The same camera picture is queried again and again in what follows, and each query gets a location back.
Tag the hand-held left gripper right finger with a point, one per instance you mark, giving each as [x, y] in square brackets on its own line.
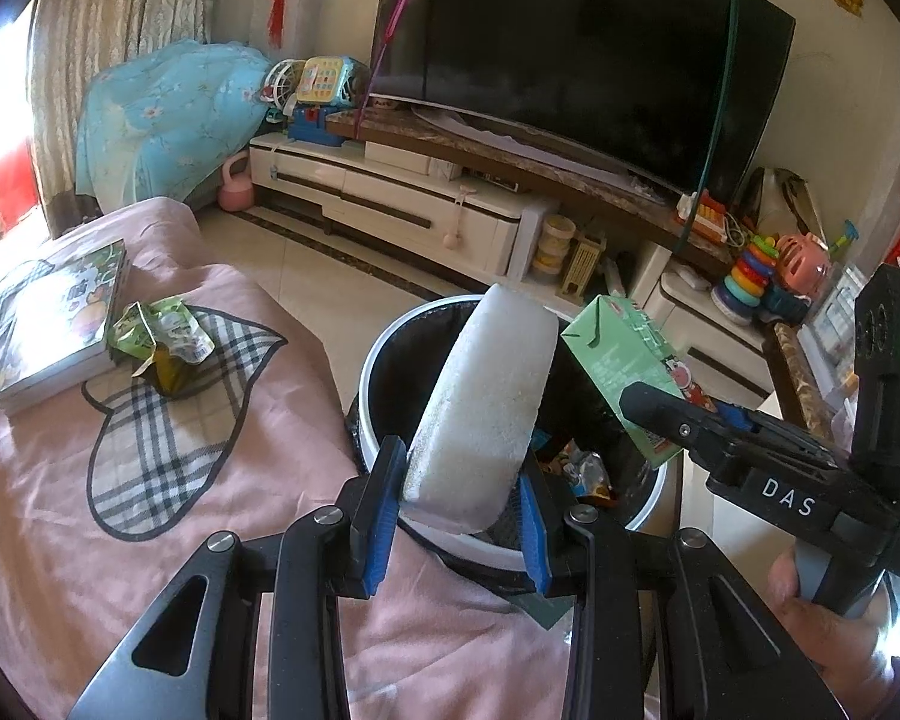
[532, 540]

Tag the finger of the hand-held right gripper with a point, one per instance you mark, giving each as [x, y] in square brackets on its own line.
[667, 420]
[735, 416]

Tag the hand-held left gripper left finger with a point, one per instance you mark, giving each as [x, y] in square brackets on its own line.
[386, 517]

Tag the green drink carton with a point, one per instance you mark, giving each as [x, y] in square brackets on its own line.
[615, 352]

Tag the white foam block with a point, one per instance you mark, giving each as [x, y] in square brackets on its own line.
[480, 405]

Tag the white bin with black bag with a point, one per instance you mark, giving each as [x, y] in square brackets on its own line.
[397, 360]

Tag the person's right hand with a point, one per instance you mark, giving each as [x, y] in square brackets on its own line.
[832, 645]

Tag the pink pig toy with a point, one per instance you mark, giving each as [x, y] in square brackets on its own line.
[801, 262]

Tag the wooden slotted box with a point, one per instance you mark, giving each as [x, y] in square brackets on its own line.
[581, 266]

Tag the colourful toy xylophone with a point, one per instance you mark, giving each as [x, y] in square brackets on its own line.
[703, 217]

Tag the yellow and white jar stack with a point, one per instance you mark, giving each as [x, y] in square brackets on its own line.
[555, 244]

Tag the shiny silver object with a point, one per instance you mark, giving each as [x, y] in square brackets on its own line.
[784, 199]

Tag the green snack wrapper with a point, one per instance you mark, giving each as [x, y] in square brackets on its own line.
[157, 337]

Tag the green thin rod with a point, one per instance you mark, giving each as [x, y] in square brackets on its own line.
[720, 112]

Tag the pink kettlebell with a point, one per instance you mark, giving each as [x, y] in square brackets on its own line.
[236, 191]

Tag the green cover picture book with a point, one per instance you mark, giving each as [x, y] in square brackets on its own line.
[67, 315]

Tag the black flat television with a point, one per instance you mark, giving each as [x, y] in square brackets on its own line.
[570, 52]

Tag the toy cash register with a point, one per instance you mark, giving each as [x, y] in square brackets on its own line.
[326, 94]

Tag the white round toy fan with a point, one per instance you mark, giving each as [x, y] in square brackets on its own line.
[279, 86]

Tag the light blue floral quilt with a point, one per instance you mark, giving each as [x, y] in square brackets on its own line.
[165, 112]

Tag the pink thin rod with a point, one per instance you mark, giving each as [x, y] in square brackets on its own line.
[394, 37]

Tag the beige patterned curtain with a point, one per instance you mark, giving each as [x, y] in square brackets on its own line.
[112, 22]

